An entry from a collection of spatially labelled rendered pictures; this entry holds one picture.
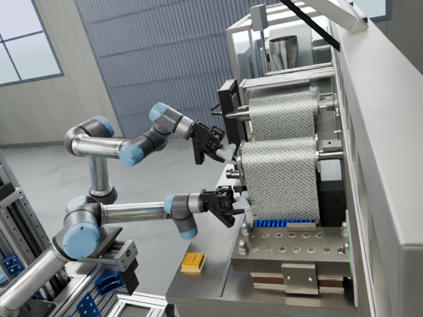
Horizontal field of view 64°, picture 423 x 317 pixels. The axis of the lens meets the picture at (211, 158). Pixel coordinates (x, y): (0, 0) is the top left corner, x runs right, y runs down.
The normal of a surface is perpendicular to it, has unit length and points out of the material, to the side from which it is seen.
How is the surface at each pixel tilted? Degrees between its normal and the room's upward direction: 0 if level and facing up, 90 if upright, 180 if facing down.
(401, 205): 0
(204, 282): 0
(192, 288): 0
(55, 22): 90
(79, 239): 87
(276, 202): 90
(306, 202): 90
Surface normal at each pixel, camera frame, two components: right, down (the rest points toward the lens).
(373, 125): -0.22, -0.88
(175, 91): -0.35, 0.48
